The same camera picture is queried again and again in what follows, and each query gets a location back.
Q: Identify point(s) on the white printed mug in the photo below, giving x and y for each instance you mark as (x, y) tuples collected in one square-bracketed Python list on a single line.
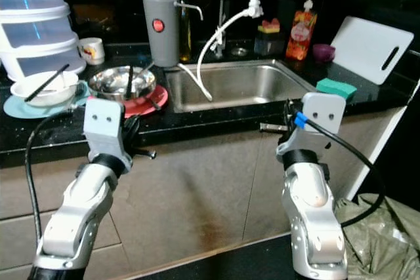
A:
[(93, 50)]

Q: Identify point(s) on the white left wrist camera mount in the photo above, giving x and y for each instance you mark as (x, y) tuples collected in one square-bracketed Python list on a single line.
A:
[(105, 129)]

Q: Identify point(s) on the red plate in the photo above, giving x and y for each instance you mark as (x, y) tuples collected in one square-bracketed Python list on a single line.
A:
[(151, 103)]

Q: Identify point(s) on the stainless steel bowl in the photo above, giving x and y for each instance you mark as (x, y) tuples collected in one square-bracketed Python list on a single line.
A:
[(111, 83)]

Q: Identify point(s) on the small silver tap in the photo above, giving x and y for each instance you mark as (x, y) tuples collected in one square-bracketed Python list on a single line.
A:
[(193, 6)]

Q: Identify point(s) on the round silver counter fitting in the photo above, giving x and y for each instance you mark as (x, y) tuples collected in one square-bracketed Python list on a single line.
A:
[(239, 51)]

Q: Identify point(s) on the white ceramic bowl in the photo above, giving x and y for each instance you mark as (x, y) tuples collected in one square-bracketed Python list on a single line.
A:
[(39, 96)]

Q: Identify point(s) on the green sponge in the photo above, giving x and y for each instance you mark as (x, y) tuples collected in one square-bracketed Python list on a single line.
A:
[(335, 88)]

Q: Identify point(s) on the light blue plate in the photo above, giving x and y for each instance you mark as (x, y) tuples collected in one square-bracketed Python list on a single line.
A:
[(16, 108)]

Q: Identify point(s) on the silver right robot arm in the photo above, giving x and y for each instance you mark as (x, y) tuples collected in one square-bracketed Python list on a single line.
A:
[(312, 221)]

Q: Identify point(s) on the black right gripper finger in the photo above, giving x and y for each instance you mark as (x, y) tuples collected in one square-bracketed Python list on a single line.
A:
[(293, 111)]

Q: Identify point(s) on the stainless steel sink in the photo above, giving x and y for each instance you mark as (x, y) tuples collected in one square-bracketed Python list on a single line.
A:
[(249, 90)]

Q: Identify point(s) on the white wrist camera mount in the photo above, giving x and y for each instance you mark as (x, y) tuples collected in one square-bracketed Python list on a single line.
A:
[(325, 113), (105, 129)]

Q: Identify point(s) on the grey cylinder with red button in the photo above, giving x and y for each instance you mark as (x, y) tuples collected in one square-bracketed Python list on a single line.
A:
[(161, 47)]

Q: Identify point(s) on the grey counter cabinet front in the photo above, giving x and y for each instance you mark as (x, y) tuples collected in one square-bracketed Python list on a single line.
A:
[(203, 188)]

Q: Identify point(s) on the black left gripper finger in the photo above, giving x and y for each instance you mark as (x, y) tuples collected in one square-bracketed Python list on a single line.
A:
[(132, 126)]

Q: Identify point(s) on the black chopstick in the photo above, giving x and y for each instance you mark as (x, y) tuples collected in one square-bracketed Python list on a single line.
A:
[(47, 82), (130, 82)]

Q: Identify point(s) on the red yellow sponge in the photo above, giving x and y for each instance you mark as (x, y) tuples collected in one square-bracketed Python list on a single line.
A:
[(269, 26)]

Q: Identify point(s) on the dark glass container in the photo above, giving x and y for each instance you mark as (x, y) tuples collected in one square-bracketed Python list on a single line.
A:
[(268, 44)]

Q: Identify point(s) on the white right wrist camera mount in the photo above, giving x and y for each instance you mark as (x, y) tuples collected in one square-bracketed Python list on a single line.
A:
[(325, 113)]

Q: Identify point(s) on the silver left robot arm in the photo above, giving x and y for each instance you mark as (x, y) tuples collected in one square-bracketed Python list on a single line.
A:
[(72, 221)]

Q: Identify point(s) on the tall chrome faucet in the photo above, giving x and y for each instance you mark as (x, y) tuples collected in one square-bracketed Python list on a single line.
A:
[(221, 18)]

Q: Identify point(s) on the orange soap pump bottle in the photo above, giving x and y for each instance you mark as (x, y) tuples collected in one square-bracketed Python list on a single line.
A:
[(300, 34)]

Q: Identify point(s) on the glass bottle with green cap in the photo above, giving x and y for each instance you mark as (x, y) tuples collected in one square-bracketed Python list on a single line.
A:
[(184, 37)]

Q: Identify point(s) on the white cutting board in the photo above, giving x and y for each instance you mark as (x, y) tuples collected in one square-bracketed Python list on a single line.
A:
[(364, 47)]

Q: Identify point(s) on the silver spoon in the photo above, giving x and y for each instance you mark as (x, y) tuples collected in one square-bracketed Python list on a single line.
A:
[(144, 73)]

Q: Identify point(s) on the purple cup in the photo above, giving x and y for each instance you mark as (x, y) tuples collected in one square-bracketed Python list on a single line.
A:
[(323, 53)]

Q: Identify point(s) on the white translucent stacked container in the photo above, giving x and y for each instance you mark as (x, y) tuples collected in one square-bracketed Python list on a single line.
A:
[(33, 31)]

